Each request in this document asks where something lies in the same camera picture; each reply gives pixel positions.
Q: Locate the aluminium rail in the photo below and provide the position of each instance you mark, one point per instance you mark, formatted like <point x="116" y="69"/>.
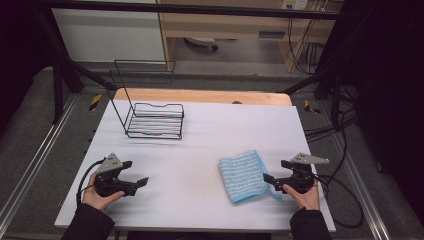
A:
<point x="363" y="196"/>
<point x="36" y="156"/>

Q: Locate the light wooden desk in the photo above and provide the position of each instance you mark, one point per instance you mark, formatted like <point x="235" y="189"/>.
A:
<point x="233" y="26"/>

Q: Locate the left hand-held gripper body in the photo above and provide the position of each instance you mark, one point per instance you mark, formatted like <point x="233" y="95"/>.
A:
<point x="106" y="185"/>

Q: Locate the person's left hand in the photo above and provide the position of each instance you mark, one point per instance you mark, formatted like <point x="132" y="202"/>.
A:
<point x="95" y="200"/>

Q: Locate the wooden table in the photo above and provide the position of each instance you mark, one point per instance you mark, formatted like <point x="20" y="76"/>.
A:
<point x="200" y="96"/>

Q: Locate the white power strip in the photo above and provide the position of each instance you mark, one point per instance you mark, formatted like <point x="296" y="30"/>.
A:
<point x="295" y="4"/>

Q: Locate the black curtain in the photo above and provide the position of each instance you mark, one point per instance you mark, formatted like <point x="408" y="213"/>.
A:
<point x="393" y="83"/>

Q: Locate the person's right hand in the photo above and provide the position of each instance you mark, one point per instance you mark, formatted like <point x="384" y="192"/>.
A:
<point x="308" y="201"/>

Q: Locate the white cabinet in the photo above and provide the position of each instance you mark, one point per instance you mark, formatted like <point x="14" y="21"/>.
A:
<point x="106" y="36"/>

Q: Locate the black metal frame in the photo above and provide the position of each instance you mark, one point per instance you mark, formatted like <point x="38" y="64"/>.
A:
<point x="200" y="9"/>

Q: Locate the blue striped cloth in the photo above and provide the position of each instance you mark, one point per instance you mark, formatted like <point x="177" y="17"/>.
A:
<point x="243" y="176"/>

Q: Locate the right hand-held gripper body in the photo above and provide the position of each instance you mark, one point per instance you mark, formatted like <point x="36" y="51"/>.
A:
<point x="301" y="180"/>

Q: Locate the yellow black tape strip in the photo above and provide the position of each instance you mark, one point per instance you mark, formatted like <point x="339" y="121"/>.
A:
<point x="95" y="102"/>
<point x="310" y="108"/>

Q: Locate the white table board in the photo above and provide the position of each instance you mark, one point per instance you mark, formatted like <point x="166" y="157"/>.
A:
<point x="200" y="140"/>

